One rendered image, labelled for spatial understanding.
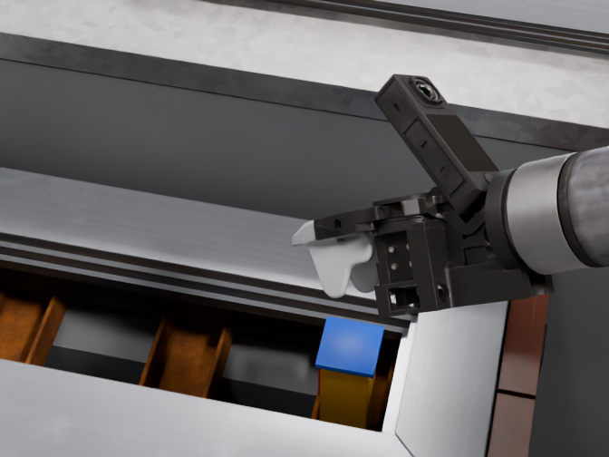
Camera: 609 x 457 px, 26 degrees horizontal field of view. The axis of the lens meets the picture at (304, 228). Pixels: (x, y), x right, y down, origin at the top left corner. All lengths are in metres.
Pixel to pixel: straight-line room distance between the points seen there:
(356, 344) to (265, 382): 0.25
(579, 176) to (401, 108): 0.15
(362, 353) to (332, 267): 0.37
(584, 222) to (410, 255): 0.14
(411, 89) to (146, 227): 0.60
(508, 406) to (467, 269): 0.50
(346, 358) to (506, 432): 0.18
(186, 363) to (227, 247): 0.19
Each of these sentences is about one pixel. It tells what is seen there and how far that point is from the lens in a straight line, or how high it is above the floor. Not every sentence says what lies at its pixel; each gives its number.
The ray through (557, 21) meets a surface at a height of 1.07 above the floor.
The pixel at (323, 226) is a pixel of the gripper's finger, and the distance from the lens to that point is 0.95.
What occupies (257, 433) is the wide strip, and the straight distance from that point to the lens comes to 1.31.
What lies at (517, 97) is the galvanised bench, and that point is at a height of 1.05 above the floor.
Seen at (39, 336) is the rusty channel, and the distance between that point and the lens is 1.57.
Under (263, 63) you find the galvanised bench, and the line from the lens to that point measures 1.36.
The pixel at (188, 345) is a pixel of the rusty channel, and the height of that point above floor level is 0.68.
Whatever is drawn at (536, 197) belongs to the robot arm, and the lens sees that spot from 0.84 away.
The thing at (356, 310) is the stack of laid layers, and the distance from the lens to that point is 1.41.
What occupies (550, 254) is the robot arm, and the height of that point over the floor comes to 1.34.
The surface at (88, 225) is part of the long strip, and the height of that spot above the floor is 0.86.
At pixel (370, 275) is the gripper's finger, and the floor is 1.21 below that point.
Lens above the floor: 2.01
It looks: 52 degrees down
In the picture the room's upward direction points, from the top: straight up
